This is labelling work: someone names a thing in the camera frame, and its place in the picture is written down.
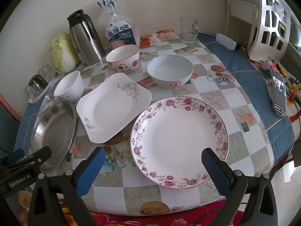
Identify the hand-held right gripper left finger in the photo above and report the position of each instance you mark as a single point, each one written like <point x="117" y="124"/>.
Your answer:
<point x="90" y="169"/>

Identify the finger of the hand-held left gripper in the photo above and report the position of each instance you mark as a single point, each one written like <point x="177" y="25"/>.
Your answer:
<point x="15" y="155"/>
<point x="40" y="154"/>

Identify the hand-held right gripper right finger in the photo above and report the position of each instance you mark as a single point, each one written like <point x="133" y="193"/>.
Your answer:
<point x="215" y="171"/>

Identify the stainless steel basin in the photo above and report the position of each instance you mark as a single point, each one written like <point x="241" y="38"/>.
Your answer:
<point x="54" y="131"/>

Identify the round floral plate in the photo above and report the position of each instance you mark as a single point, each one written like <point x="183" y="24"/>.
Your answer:
<point x="178" y="141"/>

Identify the square white plate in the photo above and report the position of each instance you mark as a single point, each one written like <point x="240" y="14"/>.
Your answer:
<point x="112" y="108"/>

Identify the large white bowl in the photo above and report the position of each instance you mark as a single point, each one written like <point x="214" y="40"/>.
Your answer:
<point x="169" y="71"/>

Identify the strawberry print bowl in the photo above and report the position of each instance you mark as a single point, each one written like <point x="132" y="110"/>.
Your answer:
<point x="123" y="58"/>

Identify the checked tablecloth with blue border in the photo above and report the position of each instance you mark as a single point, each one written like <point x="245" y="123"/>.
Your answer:
<point x="211" y="127"/>

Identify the white tray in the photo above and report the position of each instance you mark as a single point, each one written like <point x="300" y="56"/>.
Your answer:
<point x="40" y="94"/>

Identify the clear glass cup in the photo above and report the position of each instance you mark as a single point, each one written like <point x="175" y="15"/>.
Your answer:
<point x="47" y="71"/>
<point x="30" y="91"/>

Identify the red floral blanket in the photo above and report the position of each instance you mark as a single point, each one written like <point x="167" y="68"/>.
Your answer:
<point x="141" y="220"/>

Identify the small white square bowl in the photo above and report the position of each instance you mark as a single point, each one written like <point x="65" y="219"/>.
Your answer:
<point x="69" y="84"/>

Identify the smartphone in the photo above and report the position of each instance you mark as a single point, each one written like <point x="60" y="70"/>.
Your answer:
<point x="279" y="91"/>

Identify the napa cabbage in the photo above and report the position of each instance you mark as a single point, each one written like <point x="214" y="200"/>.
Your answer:
<point x="62" y="51"/>

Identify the stainless steel thermos jug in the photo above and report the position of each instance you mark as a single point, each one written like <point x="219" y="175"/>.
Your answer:
<point x="85" y="40"/>

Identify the pile of colourful toys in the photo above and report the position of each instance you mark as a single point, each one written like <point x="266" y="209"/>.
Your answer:
<point x="291" y="75"/>

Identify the white power strip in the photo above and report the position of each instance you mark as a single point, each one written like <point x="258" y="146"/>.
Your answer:
<point x="225" y="42"/>

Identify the bagged toast bread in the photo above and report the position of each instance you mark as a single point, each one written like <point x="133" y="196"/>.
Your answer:
<point x="120" y="33"/>

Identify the orange snack packet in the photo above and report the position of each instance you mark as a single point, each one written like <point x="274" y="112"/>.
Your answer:
<point x="165" y="34"/>
<point x="148" y="40"/>

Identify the glass mug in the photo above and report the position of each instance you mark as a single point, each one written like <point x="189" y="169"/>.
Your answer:
<point x="188" y="28"/>

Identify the white chair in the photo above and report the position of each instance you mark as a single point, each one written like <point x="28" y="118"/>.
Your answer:
<point x="270" y="21"/>

